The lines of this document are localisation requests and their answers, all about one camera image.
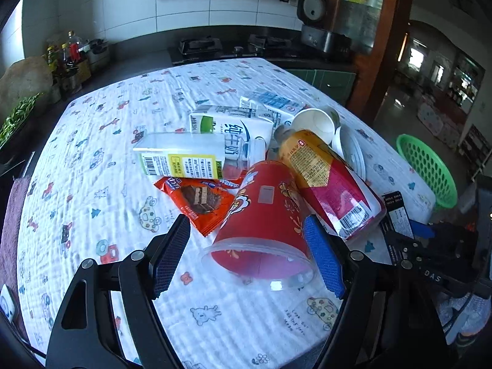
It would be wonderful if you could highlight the green kitchen cabinet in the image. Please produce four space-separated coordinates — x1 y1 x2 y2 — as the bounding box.
284 68 358 104

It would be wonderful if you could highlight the orange snack wrapper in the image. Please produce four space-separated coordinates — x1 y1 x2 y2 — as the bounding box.
154 175 247 238

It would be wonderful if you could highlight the red paper cup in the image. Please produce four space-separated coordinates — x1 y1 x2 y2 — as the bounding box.
198 160 318 289

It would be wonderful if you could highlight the black gas stove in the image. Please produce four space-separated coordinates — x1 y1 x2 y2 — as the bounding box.
169 34 304 66

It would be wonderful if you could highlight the cartoon print white tablecloth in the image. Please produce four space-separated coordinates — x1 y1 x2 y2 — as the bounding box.
17 58 437 369

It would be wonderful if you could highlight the blue white milk carton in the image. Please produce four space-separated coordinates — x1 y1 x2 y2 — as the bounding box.
239 88 312 127

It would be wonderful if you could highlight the white blue plastic object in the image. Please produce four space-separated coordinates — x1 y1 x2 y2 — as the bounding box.
0 284 18 321

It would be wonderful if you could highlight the white plate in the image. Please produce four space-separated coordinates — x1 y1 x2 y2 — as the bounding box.
331 125 367 181

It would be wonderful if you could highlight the group of condiment bottles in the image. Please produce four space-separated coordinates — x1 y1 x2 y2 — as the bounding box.
45 31 93 93

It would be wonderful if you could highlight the clear bottle with yellow-green label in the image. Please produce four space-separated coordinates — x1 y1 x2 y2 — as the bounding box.
133 132 227 181

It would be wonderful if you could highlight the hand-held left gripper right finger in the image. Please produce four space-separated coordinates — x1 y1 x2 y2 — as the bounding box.
303 215 458 369

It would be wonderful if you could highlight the round wooden chopping board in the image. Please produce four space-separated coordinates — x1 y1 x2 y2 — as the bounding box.
0 57 54 114

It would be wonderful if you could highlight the person's grey shoe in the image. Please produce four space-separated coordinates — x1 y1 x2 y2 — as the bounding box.
436 291 492 348

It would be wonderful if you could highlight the tray of green vegetables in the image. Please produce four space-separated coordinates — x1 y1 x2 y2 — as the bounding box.
0 93 43 149

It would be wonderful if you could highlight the white green milk carton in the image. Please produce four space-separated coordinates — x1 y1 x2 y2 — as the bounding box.
189 105 274 162

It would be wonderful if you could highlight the yellow red noodle cup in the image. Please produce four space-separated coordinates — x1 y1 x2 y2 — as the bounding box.
274 127 387 242

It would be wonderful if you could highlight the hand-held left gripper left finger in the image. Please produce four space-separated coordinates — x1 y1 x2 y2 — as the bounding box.
46 213 192 369

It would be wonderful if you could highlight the white paper cup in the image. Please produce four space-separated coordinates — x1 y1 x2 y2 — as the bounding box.
291 105 341 150

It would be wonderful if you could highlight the wooden glass door cabinet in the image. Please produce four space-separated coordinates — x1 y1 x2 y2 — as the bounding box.
321 0 412 124

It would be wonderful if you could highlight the steel pot with lid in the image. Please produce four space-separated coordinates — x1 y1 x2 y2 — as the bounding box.
86 39 110 66

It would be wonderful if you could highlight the clear plastic cup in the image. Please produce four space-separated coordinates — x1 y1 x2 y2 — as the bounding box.
221 138 267 181

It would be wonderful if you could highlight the dark rice cooker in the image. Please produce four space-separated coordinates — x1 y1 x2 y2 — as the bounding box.
297 0 352 56

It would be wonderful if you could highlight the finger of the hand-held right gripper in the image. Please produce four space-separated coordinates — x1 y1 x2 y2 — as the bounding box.
383 191 415 241
408 220 436 239

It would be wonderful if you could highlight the purple towel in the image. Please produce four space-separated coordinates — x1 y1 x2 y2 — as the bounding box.
0 177 31 296

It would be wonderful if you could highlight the green plastic basket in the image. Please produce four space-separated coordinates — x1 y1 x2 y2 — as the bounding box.
396 134 459 210

